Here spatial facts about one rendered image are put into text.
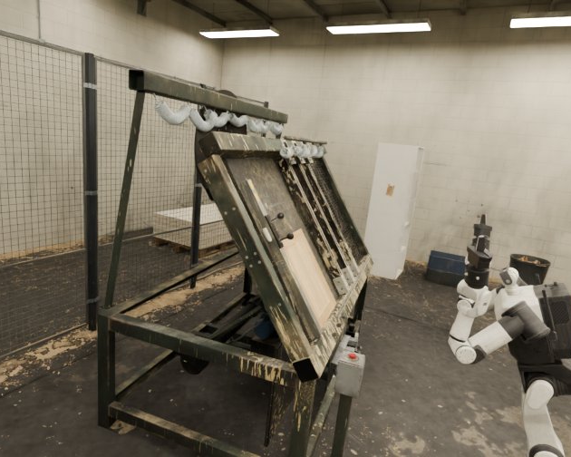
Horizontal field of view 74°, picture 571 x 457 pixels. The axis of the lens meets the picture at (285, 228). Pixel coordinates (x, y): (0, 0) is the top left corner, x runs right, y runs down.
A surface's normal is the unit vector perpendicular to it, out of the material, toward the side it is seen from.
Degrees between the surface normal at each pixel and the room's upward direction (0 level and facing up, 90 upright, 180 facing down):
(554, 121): 90
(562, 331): 90
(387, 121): 90
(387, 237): 90
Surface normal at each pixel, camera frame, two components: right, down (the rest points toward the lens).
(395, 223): -0.47, 0.14
